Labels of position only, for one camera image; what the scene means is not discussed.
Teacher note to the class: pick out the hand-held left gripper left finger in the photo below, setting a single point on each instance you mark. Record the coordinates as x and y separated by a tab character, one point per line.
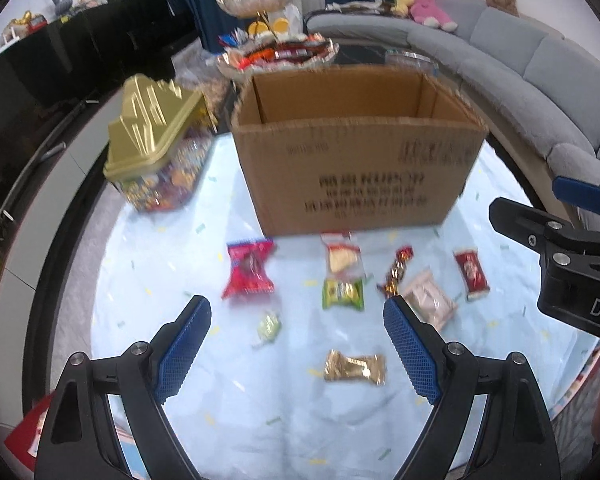
182	355

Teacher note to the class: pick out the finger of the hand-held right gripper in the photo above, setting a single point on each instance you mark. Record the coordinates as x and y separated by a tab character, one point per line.
580	192
520	225

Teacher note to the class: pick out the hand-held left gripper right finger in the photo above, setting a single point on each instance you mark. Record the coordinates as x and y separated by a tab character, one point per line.
412	355

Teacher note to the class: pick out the pale pink snack packet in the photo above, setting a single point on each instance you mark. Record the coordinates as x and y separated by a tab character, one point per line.
430	302

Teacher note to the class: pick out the gold foil snack packet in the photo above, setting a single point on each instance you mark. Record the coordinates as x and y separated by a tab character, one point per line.
355	367

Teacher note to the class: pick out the small dark red snack packet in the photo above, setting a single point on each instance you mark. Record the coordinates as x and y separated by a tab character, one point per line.
471	274

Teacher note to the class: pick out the red gold foil candy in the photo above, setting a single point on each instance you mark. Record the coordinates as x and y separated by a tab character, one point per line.
396	272

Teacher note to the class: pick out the light green candy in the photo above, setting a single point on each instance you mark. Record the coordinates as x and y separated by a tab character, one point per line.
269	329

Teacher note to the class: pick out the green snack packet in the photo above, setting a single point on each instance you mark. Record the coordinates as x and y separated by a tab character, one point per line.
342	294

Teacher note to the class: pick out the clear cake slice packet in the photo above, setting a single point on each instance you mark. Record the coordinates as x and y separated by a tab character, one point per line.
342	260

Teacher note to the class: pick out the brown cardboard box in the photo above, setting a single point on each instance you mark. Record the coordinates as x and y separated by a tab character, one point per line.
355	170

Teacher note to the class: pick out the pile of wrapped snacks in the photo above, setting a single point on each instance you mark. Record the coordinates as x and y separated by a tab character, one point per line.
280	55

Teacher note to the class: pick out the grey sofa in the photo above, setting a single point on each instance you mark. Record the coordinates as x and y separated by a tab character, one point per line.
530	75

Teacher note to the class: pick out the red flat box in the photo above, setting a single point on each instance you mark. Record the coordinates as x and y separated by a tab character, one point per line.
27	430

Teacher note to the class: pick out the candy jar with gold lid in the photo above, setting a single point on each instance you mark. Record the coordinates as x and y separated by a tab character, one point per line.
150	125

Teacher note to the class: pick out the pink plush toy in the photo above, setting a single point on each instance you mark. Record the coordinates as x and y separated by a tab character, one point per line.
430	7

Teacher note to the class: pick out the yellow plush toy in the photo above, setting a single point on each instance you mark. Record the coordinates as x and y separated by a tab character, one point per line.
402	2

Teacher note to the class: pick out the clear plastic bag of nuts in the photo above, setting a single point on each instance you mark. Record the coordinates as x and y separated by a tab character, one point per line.
212	92

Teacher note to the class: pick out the black cabinet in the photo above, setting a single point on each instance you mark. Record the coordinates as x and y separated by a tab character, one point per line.
55	60

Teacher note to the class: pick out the white gold tiered snack stand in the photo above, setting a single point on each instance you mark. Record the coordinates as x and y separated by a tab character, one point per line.
255	2

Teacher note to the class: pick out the red gold gift box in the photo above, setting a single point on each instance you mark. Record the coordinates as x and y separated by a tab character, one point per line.
25	22

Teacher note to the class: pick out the grey rabbit plush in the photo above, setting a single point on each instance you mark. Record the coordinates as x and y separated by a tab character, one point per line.
61	4

